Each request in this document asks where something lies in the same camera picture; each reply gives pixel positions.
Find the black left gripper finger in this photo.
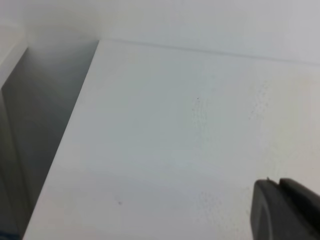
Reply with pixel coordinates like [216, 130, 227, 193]
[250, 178, 320, 240]

